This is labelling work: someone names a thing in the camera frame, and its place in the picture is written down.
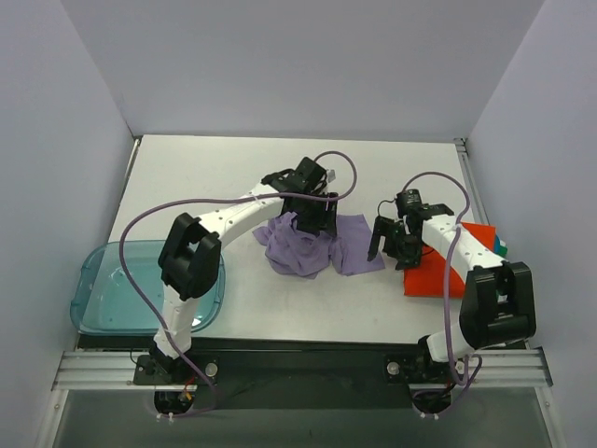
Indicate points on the folded orange t shirt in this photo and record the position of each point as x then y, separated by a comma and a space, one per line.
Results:
426, 280

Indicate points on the teal transparent plastic bin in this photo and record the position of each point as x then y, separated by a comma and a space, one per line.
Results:
106, 304

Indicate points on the purple t shirt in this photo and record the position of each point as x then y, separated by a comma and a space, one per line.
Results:
290, 251

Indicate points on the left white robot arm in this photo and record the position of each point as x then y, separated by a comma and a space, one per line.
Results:
190, 258

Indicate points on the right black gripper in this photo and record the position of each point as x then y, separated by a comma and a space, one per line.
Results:
389, 229

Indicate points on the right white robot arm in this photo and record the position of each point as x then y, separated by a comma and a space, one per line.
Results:
498, 306

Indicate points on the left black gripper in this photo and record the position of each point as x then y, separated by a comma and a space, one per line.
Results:
314, 216

